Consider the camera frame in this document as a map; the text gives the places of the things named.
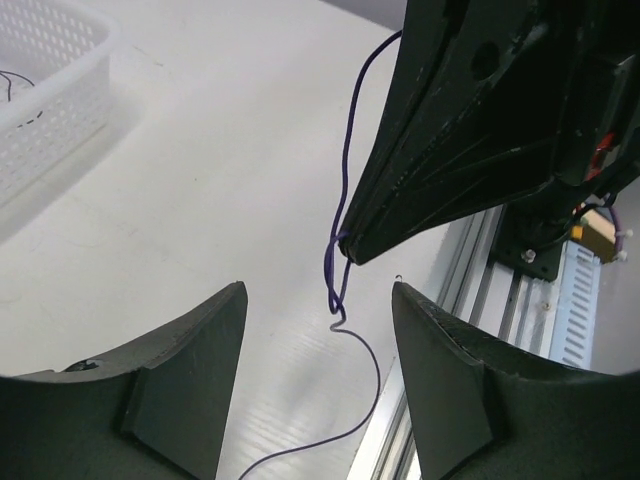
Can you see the white slotted cable duct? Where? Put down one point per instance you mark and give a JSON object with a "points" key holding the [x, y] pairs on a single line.
{"points": [[576, 308]]}

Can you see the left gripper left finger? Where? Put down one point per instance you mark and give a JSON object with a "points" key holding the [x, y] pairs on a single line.
{"points": [[153, 408]]}

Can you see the right white plastic basket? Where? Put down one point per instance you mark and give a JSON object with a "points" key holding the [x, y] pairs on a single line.
{"points": [[55, 85]]}

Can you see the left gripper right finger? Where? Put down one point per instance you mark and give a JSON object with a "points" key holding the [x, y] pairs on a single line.
{"points": [[481, 408]]}

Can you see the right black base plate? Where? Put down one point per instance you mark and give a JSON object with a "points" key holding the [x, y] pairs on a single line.
{"points": [[528, 245]]}

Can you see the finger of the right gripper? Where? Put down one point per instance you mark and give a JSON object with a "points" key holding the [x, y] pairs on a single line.
{"points": [[429, 28], [485, 131]]}

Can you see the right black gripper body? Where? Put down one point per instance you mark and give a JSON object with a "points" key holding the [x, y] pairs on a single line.
{"points": [[597, 151]]}

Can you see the aluminium mounting rail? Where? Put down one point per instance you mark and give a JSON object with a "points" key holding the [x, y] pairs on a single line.
{"points": [[469, 284]]}

